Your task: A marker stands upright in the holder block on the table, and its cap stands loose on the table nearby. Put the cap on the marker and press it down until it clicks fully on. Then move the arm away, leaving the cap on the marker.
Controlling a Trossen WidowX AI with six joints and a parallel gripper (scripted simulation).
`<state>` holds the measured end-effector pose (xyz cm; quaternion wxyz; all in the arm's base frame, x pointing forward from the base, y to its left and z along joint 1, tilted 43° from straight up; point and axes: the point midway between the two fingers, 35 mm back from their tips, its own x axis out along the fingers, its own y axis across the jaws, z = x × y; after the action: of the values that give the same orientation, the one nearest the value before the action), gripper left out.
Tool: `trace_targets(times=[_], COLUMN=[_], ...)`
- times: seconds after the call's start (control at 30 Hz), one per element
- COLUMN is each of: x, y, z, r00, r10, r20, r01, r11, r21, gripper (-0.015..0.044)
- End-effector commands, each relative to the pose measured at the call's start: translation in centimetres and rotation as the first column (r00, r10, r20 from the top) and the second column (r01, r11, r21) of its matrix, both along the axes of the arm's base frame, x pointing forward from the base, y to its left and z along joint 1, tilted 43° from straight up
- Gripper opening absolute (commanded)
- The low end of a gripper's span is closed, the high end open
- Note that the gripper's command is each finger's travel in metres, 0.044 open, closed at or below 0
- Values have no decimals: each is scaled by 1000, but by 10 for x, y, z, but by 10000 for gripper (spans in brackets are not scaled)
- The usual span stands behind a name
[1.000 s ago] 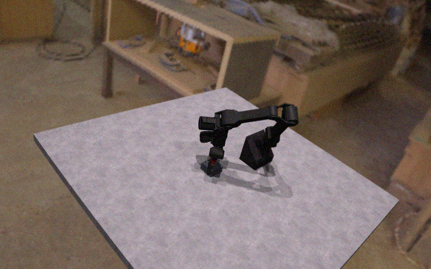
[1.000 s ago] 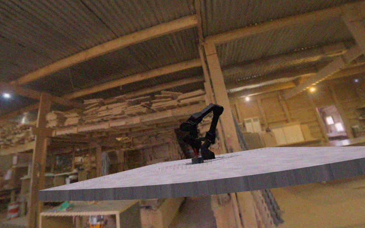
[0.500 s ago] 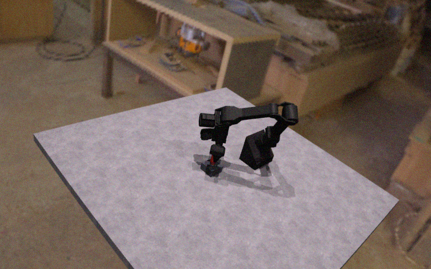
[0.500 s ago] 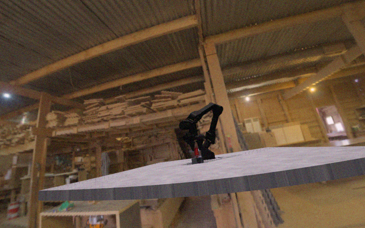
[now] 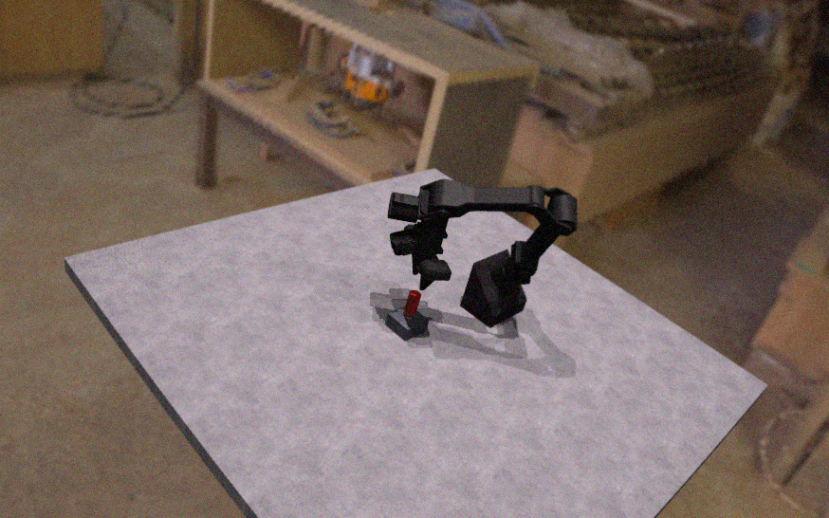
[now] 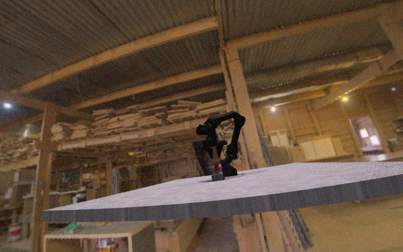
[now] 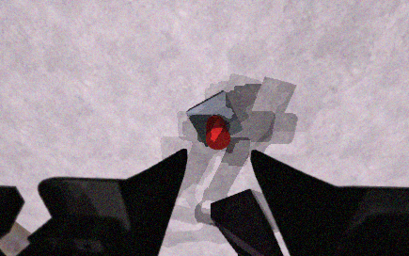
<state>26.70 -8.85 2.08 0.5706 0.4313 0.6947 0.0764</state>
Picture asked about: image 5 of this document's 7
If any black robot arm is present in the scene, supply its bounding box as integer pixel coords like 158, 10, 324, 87
388, 179, 578, 287

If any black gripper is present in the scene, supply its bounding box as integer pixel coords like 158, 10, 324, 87
412, 222, 451, 290

